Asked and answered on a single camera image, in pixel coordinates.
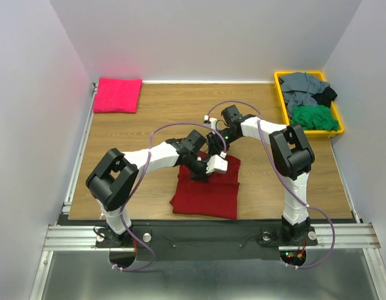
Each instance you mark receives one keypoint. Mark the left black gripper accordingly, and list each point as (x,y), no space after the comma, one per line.
(201,176)

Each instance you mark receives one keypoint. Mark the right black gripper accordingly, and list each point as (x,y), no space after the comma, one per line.
(214,146)

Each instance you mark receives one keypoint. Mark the dark red t shirt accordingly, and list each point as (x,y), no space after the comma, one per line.
(215,198)

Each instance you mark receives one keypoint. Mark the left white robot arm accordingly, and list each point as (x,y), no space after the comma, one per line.
(117,175)

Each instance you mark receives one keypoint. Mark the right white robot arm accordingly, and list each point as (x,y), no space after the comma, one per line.
(290,155)

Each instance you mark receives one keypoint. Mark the grey t shirt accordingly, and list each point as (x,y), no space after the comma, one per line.
(298,89)

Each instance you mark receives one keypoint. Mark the green t shirt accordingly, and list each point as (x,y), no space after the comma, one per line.
(314,118)

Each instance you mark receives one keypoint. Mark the folded pink t shirt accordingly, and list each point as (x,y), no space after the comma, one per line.
(117,95)

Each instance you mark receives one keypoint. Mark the black t shirt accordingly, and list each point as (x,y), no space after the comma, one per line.
(326,97)

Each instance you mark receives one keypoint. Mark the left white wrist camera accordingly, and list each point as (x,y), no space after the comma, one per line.
(217,164)

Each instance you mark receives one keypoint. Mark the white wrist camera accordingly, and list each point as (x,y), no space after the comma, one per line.
(217,164)
(211,122)

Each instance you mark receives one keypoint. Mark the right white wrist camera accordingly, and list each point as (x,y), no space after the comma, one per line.
(211,122)

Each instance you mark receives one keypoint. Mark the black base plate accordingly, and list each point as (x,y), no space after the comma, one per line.
(202,240)

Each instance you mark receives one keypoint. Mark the aluminium frame rail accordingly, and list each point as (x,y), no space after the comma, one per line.
(78,270)

